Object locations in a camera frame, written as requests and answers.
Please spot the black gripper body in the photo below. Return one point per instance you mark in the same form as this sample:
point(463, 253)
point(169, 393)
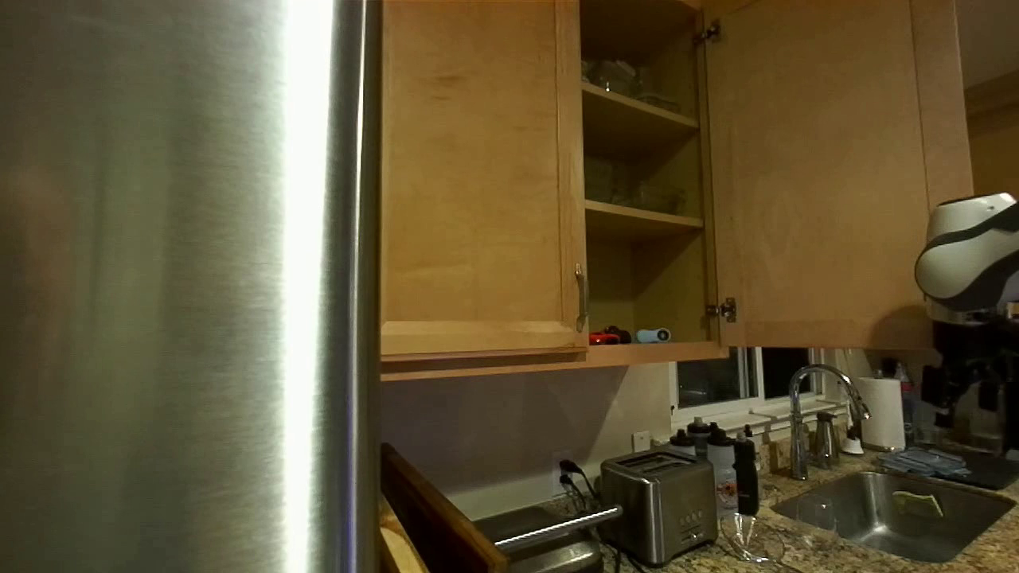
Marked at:
point(972, 369)

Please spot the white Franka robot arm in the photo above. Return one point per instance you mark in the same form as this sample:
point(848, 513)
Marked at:
point(972, 248)

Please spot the wide wooden cabinet door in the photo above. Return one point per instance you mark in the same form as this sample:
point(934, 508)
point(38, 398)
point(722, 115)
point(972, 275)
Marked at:
point(828, 179)

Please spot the small red object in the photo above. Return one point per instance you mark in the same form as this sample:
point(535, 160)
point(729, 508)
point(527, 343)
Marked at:
point(608, 336)

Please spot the white paper towel roll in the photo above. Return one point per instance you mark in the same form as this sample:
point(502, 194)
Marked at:
point(884, 415)

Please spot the dark dish drying mat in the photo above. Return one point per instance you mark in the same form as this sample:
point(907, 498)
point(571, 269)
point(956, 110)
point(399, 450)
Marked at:
point(934, 461)

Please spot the small white soap dispenser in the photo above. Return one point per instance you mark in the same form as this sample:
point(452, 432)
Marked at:
point(854, 443)

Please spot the chrome kitchen faucet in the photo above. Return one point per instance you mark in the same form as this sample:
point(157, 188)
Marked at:
point(822, 369)

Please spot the stainless steel sink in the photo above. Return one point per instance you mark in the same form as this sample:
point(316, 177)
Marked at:
point(901, 513)

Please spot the black immersion blender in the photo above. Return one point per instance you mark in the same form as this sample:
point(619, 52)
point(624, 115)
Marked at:
point(747, 473)

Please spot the white framed window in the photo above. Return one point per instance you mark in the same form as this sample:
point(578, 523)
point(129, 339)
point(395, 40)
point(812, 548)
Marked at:
point(711, 383)

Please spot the white bottle black cap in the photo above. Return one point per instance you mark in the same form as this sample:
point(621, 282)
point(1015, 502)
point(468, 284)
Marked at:
point(722, 465)

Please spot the clear glass cup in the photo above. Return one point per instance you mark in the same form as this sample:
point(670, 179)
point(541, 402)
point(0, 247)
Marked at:
point(749, 543)

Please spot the stainless steel toaster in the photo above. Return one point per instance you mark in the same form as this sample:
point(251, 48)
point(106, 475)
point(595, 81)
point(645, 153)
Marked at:
point(664, 511)

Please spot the clear glass dish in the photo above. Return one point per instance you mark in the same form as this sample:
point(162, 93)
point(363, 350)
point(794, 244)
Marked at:
point(613, 77)

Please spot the large wooden cutting board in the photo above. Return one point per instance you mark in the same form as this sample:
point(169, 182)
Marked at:
point(448, 511)

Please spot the small wooden cutting board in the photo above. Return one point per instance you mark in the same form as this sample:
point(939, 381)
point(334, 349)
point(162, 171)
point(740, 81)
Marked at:
point(399, 545)

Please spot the stainless steel refrigerator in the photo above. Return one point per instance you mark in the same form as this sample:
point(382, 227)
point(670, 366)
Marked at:
point(161, 288)

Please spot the wooden corner wall cabinet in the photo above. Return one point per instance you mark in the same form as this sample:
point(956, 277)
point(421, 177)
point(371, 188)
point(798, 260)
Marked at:
point(992, 138)

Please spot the white wall outlet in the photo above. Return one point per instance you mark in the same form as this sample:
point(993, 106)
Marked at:
point(640, 439)

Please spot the wooden wall cabinet carcass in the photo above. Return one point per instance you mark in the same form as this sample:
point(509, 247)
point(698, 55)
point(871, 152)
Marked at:
point(639, 218)

